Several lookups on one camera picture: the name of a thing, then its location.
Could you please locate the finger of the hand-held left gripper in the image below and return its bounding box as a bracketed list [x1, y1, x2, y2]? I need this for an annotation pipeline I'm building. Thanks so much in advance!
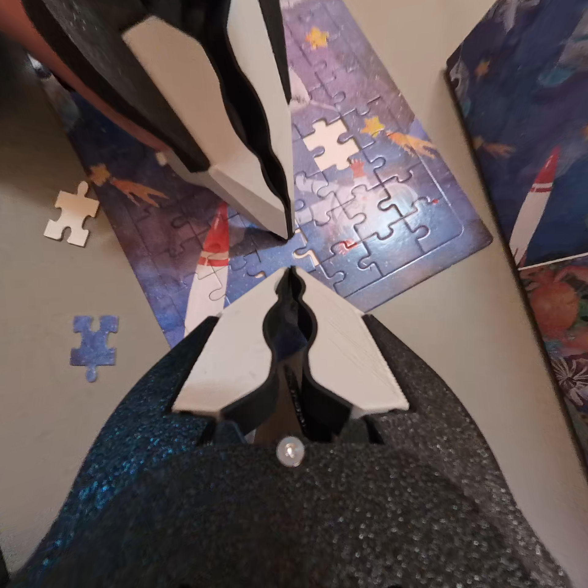
[248, 0, 296, 239]
[123, 0, 290, 239]

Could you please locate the grey desk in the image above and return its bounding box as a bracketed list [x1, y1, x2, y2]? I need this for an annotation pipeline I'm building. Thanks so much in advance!
[0, 0, 588, 570]

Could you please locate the space jigsaw puzzle board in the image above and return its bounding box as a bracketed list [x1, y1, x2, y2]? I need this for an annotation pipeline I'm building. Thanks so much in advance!
[64, 0, 493, 347]

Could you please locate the printed jigsaw puzzle box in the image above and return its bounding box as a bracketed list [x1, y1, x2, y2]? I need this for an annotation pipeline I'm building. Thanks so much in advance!
[445, 0, 588, 442]

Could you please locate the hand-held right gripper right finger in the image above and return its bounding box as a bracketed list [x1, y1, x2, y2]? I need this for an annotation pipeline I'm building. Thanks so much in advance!
[293, 266, 410, 422]

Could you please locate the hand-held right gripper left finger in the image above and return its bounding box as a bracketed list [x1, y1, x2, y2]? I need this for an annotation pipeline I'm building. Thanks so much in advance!
[171, 268, 292, 430]

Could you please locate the white-backed jigsaw puzzle piece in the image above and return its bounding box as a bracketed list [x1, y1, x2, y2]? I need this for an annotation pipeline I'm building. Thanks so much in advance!
[43, 180, 100, 247]

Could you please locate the blue jigsaw puzzle piece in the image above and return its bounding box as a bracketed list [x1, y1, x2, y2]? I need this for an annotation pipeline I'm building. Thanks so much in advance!
[70, 315, 120, 382]

